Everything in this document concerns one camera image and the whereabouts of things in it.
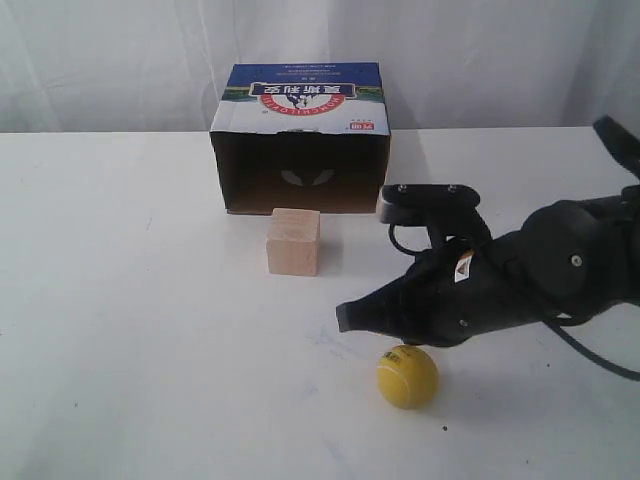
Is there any blue white cardboard box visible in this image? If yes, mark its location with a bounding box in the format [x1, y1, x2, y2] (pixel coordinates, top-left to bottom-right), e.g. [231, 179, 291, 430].
[209, 62, 391, 215]

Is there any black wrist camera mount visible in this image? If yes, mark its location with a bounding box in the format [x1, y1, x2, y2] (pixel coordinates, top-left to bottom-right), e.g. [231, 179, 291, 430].
[376, 184, 492, 256]

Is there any yellow tennis ball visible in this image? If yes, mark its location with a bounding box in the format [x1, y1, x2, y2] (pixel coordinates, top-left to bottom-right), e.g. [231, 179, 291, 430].
[376, 345, 439, 410]

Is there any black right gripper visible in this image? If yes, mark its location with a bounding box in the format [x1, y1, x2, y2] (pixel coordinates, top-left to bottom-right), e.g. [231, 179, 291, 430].
[335, 232, 550, 348]

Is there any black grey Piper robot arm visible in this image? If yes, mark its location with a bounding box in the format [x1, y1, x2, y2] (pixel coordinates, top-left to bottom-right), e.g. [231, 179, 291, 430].
[336, 184, 639, 347]

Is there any light wooden cube block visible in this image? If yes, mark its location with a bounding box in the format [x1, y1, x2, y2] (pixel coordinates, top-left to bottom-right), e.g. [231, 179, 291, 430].
[266, 208, 320, 276]

